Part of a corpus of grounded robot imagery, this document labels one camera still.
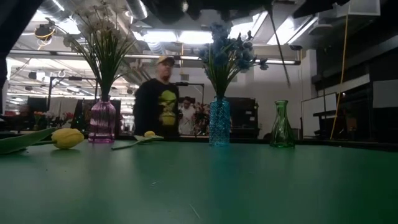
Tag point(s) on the teal textured glass vase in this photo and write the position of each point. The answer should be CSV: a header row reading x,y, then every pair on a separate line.
x,y
219,124

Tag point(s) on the bright ceiling light panel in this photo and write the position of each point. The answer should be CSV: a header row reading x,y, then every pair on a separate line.
x,y
192,37

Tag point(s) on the person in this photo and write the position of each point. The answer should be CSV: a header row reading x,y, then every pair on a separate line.
x,y
187,115
155,102

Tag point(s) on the round silver air duct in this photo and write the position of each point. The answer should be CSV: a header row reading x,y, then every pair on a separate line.
x,y
138,9

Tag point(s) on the white board panel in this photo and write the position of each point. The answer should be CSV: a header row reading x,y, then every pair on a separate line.
x,y
317,109

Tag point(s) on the yellow artificial tulip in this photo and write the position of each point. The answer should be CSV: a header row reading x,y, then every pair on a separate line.
x,y
68,138
150,134

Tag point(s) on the green glass vase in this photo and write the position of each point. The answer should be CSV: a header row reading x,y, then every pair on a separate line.
x,y
282,130

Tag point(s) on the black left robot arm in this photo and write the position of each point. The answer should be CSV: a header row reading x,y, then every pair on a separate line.
x,y
9,31

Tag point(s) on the black gantry frame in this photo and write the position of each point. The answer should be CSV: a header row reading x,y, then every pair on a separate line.
x,y
186,83
73,78

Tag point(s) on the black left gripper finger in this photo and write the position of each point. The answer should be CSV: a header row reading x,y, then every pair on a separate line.
x,y
261,6

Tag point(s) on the red flower bouquet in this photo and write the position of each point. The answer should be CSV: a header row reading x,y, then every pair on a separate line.
x,y
66,116

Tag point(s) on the purple ribbed glass vase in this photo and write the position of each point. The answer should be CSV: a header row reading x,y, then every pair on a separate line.
x,y
102,124

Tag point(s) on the long tube light fixture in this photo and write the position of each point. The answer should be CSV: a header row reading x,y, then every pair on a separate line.
x,y
280,61

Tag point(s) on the black cabinet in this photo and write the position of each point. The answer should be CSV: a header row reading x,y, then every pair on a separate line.
x,y
245,115

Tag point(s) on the green table mat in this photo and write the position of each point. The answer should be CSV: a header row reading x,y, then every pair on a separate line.
x,y
186,186

